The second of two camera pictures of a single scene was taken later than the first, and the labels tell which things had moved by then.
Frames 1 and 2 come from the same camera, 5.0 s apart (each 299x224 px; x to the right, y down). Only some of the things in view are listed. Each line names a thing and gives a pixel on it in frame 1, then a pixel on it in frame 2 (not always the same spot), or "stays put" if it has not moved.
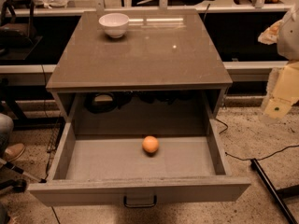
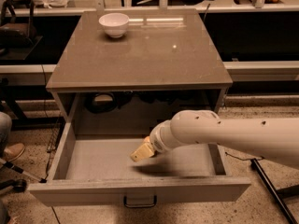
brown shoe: x=14 y=151 stays put
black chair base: x=19 y=186 stays put
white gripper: x=290 y=36 to x=156 y=139
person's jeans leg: x=7 y=127 stays put
